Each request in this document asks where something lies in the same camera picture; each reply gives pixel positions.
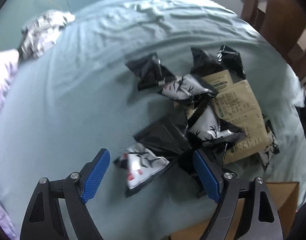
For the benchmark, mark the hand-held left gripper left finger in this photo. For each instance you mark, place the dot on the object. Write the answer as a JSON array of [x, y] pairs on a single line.
[[95, 175]]

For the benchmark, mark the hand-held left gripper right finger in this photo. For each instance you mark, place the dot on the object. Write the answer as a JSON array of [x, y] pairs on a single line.
[[206, 175]]

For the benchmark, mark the pile of black-white snack packets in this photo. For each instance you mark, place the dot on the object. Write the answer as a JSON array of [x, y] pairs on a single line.
[[165, 135]]

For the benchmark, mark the beige snack packet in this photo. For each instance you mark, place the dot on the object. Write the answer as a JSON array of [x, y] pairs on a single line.
[[219, 81], [242, 115]]

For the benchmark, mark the cardboard box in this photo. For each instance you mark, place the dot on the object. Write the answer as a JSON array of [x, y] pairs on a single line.
[[280, 197]]

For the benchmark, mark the bed with teal sheet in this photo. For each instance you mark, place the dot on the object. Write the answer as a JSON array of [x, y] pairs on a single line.
[[68, 105]]

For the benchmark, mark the person's dark clothing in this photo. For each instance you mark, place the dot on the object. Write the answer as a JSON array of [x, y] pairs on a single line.
[[303, 220]]

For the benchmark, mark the crumpled grey cloth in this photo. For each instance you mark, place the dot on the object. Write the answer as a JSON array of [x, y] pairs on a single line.
[[40, 35]]

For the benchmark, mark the wooden chair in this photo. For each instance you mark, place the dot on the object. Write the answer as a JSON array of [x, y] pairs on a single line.
[[282, 17]]

